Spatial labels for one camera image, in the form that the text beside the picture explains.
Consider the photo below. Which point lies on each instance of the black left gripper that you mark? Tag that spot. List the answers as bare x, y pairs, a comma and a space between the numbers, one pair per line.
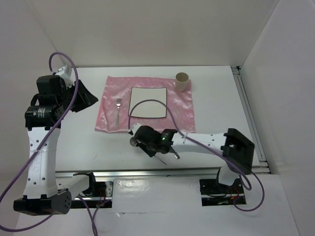
85, 98

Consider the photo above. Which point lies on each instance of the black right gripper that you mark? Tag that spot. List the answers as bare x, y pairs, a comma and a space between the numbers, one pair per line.
151, 152

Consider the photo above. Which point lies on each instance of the silver spoon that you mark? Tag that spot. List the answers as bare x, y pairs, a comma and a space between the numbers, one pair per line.
160, 159

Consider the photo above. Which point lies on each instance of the white square plate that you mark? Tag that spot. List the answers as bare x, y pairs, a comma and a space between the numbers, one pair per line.
143, 102

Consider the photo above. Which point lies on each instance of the pink satin placemat cloth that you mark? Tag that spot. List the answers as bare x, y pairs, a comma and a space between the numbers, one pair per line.
179, 107

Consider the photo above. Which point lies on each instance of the silver fork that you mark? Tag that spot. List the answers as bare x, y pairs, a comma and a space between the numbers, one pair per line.
118, 105

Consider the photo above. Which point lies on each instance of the beige paper cup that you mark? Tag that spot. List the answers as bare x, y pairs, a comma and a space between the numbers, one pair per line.
181, 81

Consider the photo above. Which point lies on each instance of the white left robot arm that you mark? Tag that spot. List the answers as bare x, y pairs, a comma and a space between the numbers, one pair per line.
43, 195

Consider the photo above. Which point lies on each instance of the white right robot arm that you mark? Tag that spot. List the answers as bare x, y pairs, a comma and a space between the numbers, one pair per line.
235, 149

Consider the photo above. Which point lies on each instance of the aluminium front rail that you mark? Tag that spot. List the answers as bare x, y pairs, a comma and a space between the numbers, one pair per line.
161, 173

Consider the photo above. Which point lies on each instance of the aluminium rail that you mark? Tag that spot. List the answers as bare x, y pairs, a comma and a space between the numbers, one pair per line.
161, 173
249, 116

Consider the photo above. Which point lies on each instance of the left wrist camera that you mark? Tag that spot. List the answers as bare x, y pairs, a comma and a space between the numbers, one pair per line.
64, 72

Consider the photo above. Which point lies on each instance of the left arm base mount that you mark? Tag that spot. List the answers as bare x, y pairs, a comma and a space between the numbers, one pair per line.
98, 194

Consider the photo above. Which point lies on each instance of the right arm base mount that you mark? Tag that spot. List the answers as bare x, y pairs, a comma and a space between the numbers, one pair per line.
213, 194

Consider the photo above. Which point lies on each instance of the aluminium right side rail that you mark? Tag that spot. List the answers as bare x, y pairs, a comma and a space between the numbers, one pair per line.
249, 116

